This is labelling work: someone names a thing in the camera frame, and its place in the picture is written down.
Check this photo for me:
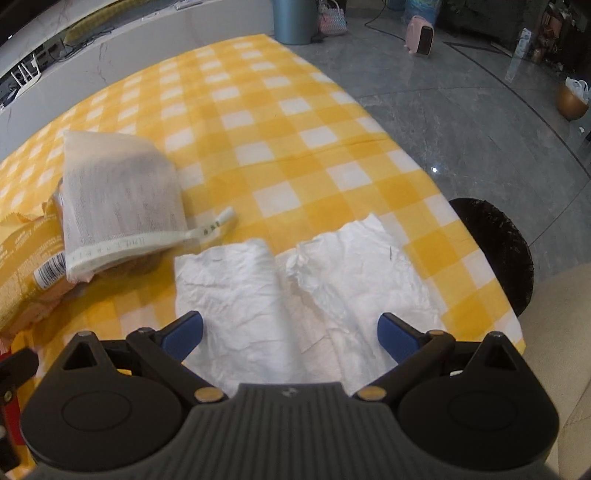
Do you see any woven basket bag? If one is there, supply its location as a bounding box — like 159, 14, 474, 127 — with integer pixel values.
317, 0, 349, 36

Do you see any white paper sheet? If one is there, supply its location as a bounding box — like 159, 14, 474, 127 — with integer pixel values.
174, 212, 447, 396

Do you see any white mesh pouch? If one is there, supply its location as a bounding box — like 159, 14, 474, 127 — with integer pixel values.
61, 130, 237, 283

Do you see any white router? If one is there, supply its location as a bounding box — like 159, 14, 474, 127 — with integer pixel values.
9, 52, 41, 89

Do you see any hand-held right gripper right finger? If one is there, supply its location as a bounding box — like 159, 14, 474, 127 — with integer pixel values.
351, 312, 525, 407

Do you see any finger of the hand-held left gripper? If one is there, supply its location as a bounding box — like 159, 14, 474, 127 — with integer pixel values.
0, 347, 40, 405

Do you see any dark cabinet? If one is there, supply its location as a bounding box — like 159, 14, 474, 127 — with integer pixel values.
436, 0, 591, 75

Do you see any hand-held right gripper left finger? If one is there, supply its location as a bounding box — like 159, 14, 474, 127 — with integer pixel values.
60, 310, 229, 408

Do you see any pink space heater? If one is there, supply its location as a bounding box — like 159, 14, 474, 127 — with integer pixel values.
403, 15, 436, 59

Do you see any black waste bin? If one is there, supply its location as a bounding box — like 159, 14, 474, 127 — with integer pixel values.
447, 197, 535, 320

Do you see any yellow snack packet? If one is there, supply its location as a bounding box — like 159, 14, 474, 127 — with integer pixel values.
0, 191, 95, 334

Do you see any marble television console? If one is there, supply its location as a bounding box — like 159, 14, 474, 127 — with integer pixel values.
0, 0, 279, 160

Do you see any yellow checked tablecloth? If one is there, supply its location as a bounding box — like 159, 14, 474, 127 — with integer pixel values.
0, 34, 523, 403

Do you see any golden round pot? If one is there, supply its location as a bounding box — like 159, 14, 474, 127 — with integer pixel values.
556, 78, 591, 122

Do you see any blue-grey trash can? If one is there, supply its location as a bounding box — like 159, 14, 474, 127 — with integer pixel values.
271, 0, 320, 45

